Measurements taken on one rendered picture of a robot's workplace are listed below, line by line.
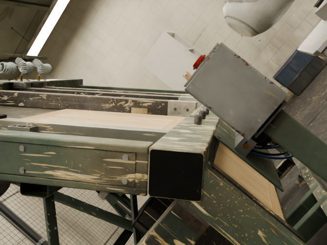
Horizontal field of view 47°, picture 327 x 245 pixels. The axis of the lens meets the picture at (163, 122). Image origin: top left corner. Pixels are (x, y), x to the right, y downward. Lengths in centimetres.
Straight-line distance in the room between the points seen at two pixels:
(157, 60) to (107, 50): 196
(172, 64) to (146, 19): 177
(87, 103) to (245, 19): 94
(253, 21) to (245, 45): 554
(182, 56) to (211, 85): 461
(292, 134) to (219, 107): 16
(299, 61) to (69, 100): 426
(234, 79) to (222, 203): 26
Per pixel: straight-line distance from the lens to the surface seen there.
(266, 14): 111
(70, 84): 300
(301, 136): 80
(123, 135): 106
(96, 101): 177
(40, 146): 89
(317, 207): 194
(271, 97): 75
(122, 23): 712
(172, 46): 539
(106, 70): 725
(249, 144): 105
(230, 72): 75
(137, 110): 171
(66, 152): 86
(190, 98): 195
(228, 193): 79
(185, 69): 536
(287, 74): 562
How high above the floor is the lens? 86
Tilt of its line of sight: 4 degrees up
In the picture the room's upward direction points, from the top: 51 degrees counter-clockwise
